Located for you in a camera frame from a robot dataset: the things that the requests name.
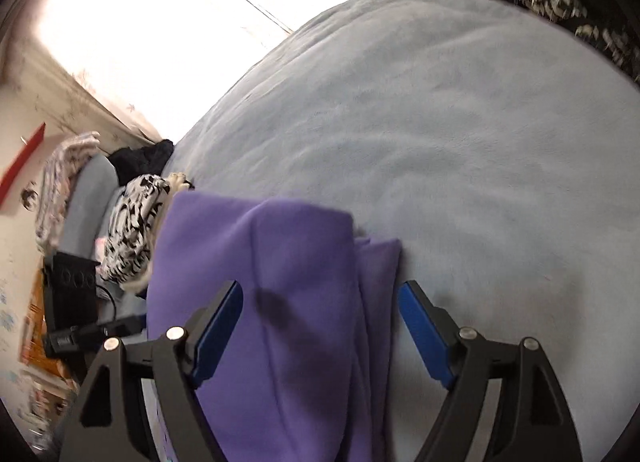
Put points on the red wall shelf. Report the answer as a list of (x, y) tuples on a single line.
[(29, 148)]

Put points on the pink white folded blanket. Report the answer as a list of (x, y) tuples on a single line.
[(59, 176)]

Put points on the black white patterned folded garment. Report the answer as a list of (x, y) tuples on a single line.
[(127, 247)]

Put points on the cartoon face wall sticker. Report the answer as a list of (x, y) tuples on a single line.
[(30, 197)]

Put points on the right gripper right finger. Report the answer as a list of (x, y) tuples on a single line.
[(533, 420)]

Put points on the orange wooden headboard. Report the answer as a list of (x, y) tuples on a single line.
[(32, 350)]

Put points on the floral sheer curtain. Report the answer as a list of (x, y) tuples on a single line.
[(150, 67)]

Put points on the black white clothes pile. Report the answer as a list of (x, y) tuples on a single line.
[(612, 39)]

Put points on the cream folded garment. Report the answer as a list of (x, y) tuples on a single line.
[(139, 280)]

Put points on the black fuzzy garment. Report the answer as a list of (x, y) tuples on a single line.
[(132, 163)]

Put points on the blue-grey bed blanket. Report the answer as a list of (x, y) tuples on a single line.
[(499, 151)]

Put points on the purple zip hoodie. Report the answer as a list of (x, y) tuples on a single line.
[(304, 376)]

